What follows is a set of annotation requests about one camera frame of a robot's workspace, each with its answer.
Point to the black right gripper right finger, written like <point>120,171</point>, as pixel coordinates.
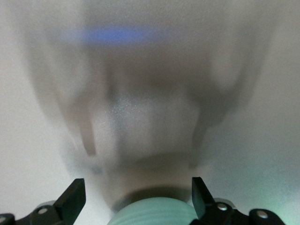
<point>202,199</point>

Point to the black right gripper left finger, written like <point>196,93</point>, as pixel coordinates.
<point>70,201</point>

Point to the light green bowl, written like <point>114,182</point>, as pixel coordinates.
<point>152,213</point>

